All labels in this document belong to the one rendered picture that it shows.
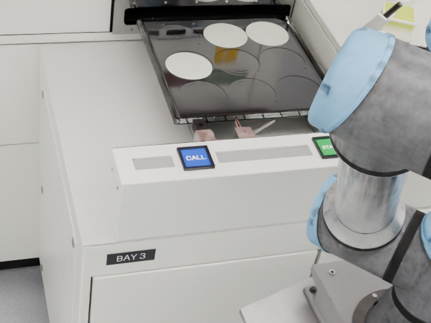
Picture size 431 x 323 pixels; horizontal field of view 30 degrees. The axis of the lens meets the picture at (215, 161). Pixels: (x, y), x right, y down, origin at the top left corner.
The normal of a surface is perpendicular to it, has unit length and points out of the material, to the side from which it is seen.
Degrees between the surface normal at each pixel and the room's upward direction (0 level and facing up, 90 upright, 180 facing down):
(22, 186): 90
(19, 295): 0
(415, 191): 90
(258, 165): 0
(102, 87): 0
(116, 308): 90
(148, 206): 90
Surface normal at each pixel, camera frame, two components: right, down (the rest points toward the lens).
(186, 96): 0.15, -0.74
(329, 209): -0.77, -0.18
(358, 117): -0.46, 0.46
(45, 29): 0.27, 0.66
